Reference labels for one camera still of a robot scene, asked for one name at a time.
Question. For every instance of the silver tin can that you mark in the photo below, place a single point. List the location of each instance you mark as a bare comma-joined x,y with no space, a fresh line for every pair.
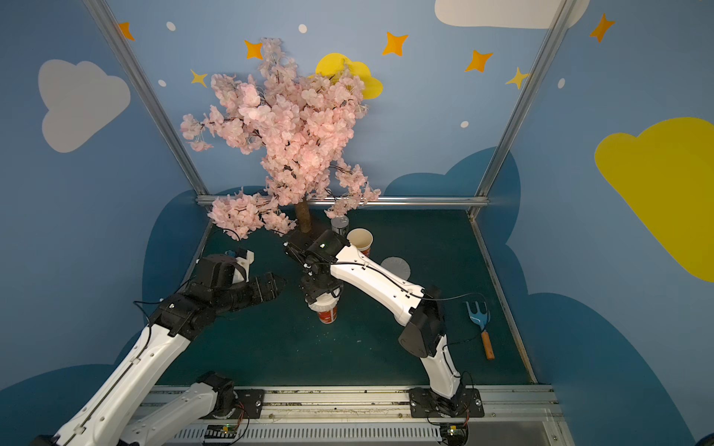
340,225

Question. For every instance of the aluminium frame post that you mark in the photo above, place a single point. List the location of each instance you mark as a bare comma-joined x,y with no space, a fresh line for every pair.
546,54
110,29

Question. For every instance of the right aluminium frame post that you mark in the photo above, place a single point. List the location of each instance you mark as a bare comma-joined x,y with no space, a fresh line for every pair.
546,54

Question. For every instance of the left small circuit board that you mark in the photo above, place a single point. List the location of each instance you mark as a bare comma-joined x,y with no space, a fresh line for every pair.
222,433

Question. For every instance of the back aluminium frame bar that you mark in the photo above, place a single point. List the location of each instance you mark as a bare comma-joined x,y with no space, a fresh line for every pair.
388,201

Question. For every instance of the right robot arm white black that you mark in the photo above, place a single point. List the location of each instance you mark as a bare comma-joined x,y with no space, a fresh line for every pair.
330,261

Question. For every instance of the left aluminium frame post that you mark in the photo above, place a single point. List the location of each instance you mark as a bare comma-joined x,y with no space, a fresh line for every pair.
110,29

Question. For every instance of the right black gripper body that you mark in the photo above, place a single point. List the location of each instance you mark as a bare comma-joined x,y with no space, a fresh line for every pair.
322,287

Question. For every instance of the aluminium front rail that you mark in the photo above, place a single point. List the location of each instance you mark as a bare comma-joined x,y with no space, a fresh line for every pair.
371,415

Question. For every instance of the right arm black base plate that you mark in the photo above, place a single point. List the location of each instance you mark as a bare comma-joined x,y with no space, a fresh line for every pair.
466,403

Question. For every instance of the pink cherry blossom tree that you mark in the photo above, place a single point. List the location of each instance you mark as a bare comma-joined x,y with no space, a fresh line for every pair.
303,124

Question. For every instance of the white cup lid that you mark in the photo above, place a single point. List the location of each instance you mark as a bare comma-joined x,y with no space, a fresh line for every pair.
324,303

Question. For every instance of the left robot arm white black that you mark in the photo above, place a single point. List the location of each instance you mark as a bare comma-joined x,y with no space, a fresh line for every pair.
106,418

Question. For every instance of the brown square tree base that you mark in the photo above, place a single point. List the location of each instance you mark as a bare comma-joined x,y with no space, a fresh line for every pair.
312,226

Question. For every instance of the round leak-proof paper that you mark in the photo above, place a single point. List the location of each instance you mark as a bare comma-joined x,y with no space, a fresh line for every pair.
397,266

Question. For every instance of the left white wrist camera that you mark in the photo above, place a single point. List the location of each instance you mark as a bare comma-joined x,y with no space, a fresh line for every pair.
244,257

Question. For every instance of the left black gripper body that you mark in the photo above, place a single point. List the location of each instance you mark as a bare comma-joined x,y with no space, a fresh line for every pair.
252,289

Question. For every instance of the right small circuit board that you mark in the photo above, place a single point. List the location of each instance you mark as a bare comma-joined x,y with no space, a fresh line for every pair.
453,435

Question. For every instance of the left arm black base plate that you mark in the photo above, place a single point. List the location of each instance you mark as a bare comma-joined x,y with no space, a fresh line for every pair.
251,402

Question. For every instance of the blue garden fork wooden handle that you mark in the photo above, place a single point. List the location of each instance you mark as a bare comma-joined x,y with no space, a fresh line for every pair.
479,314

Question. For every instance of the red paper cup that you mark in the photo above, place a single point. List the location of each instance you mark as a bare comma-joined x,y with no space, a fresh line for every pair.
362,239
328,317

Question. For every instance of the small circuit board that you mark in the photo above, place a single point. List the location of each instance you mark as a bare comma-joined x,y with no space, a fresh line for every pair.
222,433
453,435

